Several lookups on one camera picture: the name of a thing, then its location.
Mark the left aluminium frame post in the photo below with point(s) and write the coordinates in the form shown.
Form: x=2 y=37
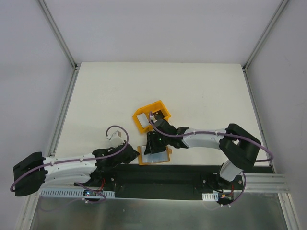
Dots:
x=57 y=33

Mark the right aluminium frame post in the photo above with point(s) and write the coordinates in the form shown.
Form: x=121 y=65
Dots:
x=266 y=32

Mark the right white cable duct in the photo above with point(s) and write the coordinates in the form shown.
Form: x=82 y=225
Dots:
x=210 y=197

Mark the yellow plastic bin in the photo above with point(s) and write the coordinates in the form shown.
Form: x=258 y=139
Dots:
x=153 y=107

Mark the right aluminium rail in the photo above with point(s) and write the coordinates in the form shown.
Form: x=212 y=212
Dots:
x=266 y=183

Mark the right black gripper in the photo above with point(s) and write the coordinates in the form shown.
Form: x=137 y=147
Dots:
x=151 y=146

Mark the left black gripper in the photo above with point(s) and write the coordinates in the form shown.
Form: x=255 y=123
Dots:
x=129 y=152

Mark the left white cable duct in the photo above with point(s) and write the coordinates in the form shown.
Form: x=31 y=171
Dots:
x=69 y=193

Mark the white cable duct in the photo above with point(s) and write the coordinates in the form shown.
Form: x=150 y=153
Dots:
x=69 y=193
x=210 y=197

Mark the orange leather card holder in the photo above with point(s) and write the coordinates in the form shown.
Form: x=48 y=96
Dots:
x=155 y=158

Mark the aluminium frame post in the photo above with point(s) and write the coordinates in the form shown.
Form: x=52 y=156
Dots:
x=266 y=32
x=57 y=33

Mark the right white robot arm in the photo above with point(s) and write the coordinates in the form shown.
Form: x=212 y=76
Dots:
x=240 y=147

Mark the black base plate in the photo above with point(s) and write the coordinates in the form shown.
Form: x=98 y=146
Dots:
x=173 y=182

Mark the grey credit card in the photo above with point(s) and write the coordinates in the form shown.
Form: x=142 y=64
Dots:
x=143 y=120

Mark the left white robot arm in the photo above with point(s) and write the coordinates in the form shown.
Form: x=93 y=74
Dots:
x=36 y=171

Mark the black credit card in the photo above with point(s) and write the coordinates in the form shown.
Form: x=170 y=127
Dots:
x=159 y=115

